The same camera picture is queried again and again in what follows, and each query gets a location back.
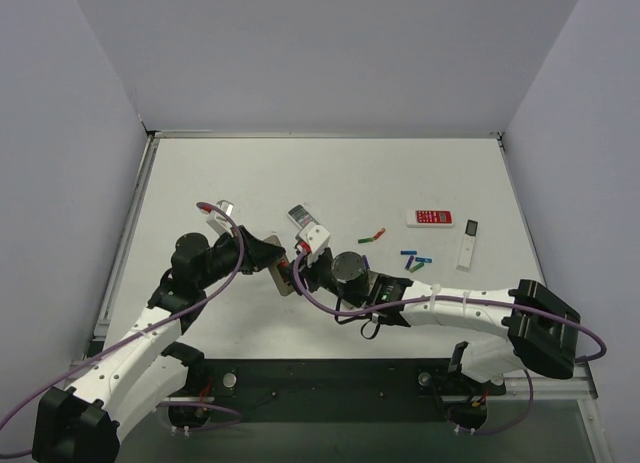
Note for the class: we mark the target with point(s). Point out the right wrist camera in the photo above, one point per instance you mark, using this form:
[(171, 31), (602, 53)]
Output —
[(313, 239)]

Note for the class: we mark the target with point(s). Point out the beige remote control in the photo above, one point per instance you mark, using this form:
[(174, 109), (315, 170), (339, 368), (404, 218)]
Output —
[(280, 270)]

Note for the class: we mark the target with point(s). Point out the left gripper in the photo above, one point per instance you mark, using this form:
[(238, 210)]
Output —
[(245, 253)]

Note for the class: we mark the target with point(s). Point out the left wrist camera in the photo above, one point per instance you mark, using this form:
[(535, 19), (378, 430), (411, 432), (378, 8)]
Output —
[(217, 216)]

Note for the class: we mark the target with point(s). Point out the blue purple battery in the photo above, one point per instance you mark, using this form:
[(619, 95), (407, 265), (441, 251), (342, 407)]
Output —
[(409, 262)]

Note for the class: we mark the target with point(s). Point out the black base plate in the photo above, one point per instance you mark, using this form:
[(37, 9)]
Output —
[(414, 390)]

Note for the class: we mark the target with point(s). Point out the red white remote control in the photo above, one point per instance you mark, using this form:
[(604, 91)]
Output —
[(420, 218)]

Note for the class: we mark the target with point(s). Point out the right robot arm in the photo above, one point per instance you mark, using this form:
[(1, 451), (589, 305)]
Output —
[(526, 327)]

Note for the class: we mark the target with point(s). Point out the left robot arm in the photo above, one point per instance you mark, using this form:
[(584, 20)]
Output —
[(89, 420)]

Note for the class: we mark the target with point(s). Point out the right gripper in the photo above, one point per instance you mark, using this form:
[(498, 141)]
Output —
[(310, 269)]

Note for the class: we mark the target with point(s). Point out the slim white remote control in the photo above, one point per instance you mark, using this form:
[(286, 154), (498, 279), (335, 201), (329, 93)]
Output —
[(467, 246)]

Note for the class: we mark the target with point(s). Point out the grey white remote control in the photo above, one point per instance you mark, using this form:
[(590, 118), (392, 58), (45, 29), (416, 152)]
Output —
[(301, 218)]

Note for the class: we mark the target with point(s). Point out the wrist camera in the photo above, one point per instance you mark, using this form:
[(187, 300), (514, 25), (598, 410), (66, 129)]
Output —
[(217, 216), (313, 239)]

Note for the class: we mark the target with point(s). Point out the red yellow battery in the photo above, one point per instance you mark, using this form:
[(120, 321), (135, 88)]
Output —
[(379, 233)]

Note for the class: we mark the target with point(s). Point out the aluminium frame rail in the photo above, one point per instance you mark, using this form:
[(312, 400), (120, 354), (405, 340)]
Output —
[(575, 383)]

